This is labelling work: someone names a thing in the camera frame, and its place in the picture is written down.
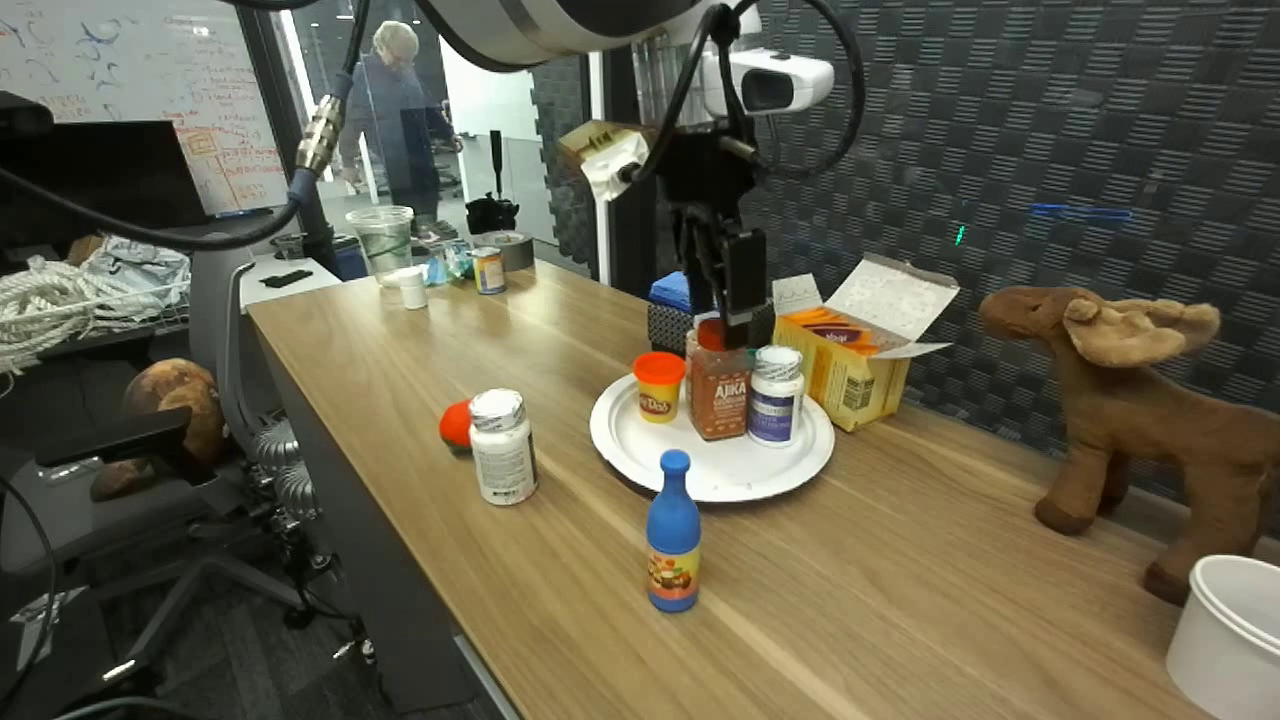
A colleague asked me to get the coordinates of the brown plush toy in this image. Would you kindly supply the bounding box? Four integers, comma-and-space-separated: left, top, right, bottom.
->
86, 355, 227, 505

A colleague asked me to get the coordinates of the clear plastic container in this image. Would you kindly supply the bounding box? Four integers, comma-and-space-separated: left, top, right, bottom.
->
348, 202, 421, 276

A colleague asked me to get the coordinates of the white round plastic cup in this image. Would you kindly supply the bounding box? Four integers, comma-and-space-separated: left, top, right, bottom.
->
1165, 554, 1280, 720

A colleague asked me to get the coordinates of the white paper plate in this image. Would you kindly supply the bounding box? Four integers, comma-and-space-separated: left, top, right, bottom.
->
583, 369, 841, 508

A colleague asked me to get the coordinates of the pile of white rope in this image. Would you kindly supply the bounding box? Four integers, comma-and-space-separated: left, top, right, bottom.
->
0, 220, 196, 380

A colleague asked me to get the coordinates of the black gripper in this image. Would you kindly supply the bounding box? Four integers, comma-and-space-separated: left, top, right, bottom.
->
660, 123, 779, 354

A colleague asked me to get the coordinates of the person in background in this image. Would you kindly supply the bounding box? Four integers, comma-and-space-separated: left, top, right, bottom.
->
341, 18, 464, 232

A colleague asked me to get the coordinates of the small black object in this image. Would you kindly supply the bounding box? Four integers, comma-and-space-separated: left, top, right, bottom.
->
464, 129, 525, 240

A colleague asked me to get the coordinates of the red toy strawberry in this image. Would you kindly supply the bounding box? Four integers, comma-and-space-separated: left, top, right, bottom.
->
434, 397, 478, 456

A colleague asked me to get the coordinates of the open yellow cardboard box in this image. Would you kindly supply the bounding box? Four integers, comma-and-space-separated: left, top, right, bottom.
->
772, 252, 962, 435

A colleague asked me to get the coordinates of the white side table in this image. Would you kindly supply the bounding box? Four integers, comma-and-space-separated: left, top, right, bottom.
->
237, 256, 343, 311

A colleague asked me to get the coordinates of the grey duct tape roll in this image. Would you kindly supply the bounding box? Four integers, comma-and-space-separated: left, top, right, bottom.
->
493, 232, 541, 276

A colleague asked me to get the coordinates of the orange lid spice jar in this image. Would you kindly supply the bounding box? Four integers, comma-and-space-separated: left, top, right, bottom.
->
685, 315, 755, 444

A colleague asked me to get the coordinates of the small white jar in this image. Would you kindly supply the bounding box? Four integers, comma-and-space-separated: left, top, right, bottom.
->
392, 265, 432, 315

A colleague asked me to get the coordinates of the orange lid yellow putty tub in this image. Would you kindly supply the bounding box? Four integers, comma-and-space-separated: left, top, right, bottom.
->
628, 348, 692, 430

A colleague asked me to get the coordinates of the grey office chair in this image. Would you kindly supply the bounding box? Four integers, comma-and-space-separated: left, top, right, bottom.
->
0, 232, 392, 695

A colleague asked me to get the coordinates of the brown plush moose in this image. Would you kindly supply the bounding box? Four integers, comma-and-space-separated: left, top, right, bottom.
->
976, 284, 1280, 613

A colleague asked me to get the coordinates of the white bottle purple label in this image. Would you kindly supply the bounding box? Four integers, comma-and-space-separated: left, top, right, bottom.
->
749, 343, 808, 444

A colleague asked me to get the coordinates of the blue toy bottle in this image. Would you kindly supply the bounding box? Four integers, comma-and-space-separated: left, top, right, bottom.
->
645, 448, 709, 622

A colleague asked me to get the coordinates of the blue tape strip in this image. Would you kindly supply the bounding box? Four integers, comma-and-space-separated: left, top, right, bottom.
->
1022, 196, 1142, 230

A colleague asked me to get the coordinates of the white pill bottle grey label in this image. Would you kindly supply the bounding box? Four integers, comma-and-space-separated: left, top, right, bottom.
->
469, 386, 541, 513

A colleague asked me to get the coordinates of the yellow can grey lid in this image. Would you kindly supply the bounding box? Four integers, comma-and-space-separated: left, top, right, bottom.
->
470, 244, 510, 301

